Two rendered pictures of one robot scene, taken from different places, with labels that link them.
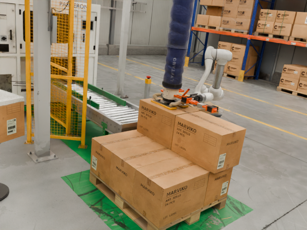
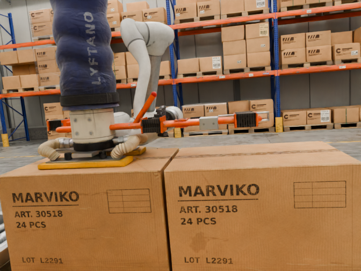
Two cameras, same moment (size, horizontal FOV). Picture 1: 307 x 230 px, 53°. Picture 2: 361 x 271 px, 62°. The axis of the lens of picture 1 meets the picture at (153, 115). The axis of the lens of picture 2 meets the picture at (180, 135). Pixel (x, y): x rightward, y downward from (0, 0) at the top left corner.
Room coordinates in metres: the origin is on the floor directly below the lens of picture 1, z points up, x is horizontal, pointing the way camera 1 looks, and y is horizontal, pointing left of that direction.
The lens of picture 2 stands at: (2.27, 0.30, 1.18)
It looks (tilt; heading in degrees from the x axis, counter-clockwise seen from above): 8 degrees down; 322
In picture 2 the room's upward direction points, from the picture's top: 4 degrees counter-clockwise
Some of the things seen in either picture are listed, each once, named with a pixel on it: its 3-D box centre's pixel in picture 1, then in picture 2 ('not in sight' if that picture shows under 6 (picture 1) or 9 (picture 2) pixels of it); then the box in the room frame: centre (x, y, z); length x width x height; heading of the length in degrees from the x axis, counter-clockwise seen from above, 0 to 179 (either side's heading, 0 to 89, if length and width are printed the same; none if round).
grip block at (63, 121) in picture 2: not in sight; (59, 124); (3.84, -0.15, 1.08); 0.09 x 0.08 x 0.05; 133
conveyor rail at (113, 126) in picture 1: (77, 105); not in sight; (4.39, 1.15, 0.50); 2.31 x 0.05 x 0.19; 42
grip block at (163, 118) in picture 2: (186, 99); (153, 124); (3.26, -0.34, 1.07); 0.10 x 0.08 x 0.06; 133
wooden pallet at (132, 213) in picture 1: (156, 188); not in sight; (3.04, -0.12, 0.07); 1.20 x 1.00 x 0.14; 42
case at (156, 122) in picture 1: (166, 121); (103, 207); (3.43, -0.17, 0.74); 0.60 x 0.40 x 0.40; 43
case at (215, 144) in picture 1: (207, 139); (255, 205); (2.98, -0.58, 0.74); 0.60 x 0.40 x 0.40; 43
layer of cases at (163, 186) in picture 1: (158, 166); not in sight; (3.04, -0.12, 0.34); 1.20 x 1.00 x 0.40; 42
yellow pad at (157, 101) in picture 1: (163, 103); (85, 158); (3.38, -0.10, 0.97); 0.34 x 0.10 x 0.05; 43
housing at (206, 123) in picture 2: (201, 105); (209, 122); (3.10, -0.49, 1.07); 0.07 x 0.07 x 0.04; 43
